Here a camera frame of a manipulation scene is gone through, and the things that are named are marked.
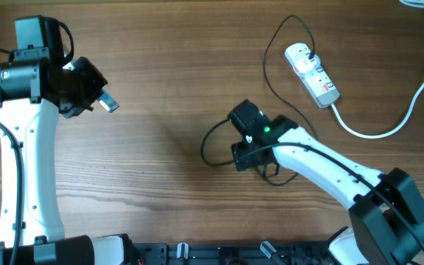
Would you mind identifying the white power strip cord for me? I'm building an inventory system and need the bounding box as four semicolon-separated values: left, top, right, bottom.
329;0;424;140

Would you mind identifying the white USB charger plug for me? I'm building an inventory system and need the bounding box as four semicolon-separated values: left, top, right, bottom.
294;55;320;75

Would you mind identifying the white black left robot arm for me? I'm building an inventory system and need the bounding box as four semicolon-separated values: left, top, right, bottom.
0;15;144;264

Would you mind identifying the black USB charging cable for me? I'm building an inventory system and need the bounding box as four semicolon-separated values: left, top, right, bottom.
199;14;319;187

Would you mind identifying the white grey power strip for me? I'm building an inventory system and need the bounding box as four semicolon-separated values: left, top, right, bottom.
284;43;340;108

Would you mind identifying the blue screen Galaxy smartphone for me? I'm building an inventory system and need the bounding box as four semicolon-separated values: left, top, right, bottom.
97;90;119;113

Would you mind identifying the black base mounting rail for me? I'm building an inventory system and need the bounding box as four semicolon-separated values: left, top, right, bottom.
130;241;392;265

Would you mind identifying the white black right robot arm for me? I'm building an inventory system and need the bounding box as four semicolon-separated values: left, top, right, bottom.
227;100;424;264

